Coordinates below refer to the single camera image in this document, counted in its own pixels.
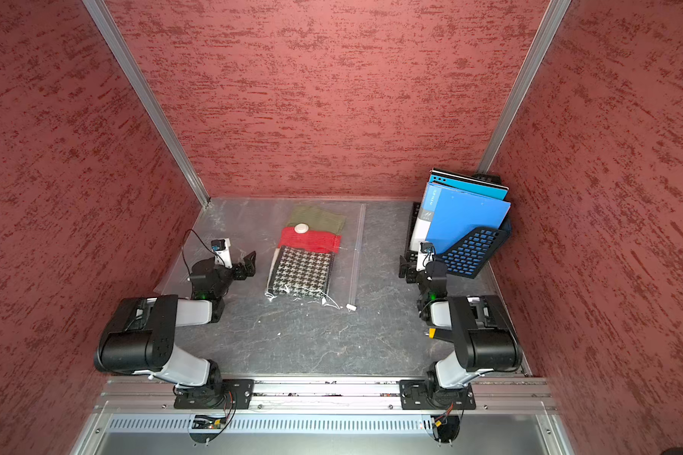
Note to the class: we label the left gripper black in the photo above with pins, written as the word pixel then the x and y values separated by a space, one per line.
pixel 241 274

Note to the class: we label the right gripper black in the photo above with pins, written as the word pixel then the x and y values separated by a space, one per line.
pixel 412 270

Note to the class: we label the houndstooth black white scarf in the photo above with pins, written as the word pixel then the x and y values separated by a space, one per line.
pixel 300 273

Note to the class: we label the clear plastic vacuum bag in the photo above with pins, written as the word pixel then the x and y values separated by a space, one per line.
pixel 256 225

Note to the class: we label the red knitted scarf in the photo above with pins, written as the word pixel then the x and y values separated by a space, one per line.
pixel 312 241

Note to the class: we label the green knitted scarf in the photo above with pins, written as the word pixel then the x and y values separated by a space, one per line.
pixel 317 219

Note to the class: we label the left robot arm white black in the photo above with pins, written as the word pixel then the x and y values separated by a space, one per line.
pixel 140 338

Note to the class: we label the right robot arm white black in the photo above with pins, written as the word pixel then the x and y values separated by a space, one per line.
pixel 481 334

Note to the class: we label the white round bag valve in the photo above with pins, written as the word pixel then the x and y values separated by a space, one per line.
pixel 301 228

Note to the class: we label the blue perforated file rack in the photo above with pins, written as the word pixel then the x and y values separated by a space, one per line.
pixel 467 257

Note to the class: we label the blue folder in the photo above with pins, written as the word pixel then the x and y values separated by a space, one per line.
pixel 447 215

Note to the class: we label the teal notebook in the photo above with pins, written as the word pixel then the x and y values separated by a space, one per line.
pixel 480 184

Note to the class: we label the perforated metal vent strip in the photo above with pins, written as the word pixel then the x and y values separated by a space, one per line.
pixel 275 424

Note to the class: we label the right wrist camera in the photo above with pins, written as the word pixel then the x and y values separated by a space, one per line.
pixel 426 254

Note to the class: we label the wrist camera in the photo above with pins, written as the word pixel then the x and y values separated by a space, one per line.
pixel 222 253
pixel 426 254

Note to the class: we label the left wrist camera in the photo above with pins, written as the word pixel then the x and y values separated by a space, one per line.
pixel 222 253

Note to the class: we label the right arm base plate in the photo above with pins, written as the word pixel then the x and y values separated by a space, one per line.
pixel 419 395

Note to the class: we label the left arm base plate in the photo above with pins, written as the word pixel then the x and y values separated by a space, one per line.
pixel 229 395

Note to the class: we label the aluminium front rail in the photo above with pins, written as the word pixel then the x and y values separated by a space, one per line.
pixel 339 395

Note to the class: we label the right aluminium corner post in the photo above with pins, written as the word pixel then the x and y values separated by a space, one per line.
pixel 541 42

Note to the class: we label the aluminium corner post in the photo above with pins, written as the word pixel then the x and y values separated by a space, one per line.
pixel 104 21
pixel 541 42

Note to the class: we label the left aluminium corner post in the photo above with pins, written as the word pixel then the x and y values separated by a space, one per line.
pixel 104 21

